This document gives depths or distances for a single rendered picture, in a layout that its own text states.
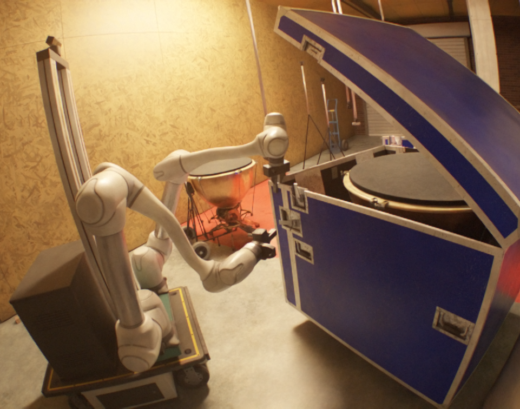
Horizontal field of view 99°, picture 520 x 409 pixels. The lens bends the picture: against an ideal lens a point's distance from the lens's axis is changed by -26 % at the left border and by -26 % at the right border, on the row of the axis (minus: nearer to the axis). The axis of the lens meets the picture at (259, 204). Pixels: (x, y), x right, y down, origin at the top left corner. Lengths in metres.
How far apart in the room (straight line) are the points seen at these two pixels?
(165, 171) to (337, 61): 0.94
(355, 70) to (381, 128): 7.81
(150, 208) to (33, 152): 2.23
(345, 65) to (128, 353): 1.25
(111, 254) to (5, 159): 2.28
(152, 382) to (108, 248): 0.81
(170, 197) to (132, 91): 2.10
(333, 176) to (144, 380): 1.54
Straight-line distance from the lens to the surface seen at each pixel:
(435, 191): 1.21
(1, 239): 3.18
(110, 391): 1.63
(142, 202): 1.07
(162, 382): 1.57
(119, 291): 1.06
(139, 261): 1.74
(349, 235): 1.21
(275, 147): 1.19
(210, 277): 1.23
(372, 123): 8.86
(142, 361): 1.17
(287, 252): 1.64
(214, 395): 1.73
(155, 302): 1.33
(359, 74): 1.00
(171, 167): 1.49
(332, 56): 1.08
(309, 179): 1.71
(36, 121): 3.20
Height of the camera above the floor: 1.37
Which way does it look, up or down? 20 degrees down
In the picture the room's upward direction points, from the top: 9 degrees counter-clockwise
